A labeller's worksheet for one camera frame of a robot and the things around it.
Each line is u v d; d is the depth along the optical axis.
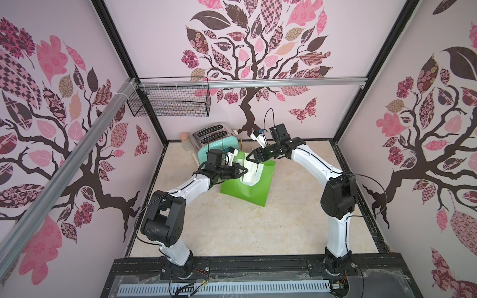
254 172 0.85
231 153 0.81
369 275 0.72
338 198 0.52
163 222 0.46
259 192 0.86
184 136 1.09
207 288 0.70
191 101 0.79
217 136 0.98
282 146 0.68
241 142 1.17
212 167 0.71
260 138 0.80
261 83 0.92
